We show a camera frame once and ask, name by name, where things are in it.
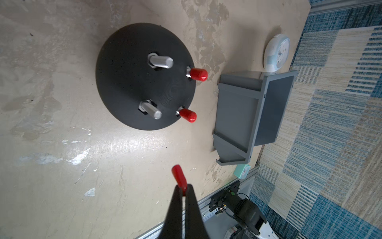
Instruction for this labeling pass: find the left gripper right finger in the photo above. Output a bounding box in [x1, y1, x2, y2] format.
[185, 184, 209, 239]

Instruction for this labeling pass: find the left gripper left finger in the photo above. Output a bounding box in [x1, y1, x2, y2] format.
[158, 186, 183, 239]

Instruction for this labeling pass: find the red sleeve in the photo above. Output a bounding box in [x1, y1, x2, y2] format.
[172, 164, 188, 197]
[177, 108, 197, 122]
[189, 68, 209, 82]

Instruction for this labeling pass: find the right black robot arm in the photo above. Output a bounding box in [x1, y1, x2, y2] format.
[222, 190, 279, 239]

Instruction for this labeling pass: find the bare metal screw lower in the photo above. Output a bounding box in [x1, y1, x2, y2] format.
[138, 100, 162, 120]

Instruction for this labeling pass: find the bare metal screw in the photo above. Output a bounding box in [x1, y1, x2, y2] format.
[138, 100, 162, 120]
[148, 52, 174, 69]

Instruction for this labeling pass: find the black dome screw base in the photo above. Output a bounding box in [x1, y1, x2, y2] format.
[95, 23, 196, 130]

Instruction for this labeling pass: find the bare metal screw upper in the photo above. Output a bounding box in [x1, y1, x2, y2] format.
[148, 52, 174, 69]

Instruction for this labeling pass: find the small teal square clock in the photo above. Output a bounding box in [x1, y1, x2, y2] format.
[233, 164, 251, 179]

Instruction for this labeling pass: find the grey plastic parts bin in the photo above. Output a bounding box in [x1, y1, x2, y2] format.
[213, 70, 297, 166]

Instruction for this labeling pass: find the round white clock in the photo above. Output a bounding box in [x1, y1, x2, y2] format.
[263, 34, 290, 73]

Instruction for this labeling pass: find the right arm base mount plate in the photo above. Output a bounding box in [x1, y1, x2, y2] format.
[209, 181, 243, 213]

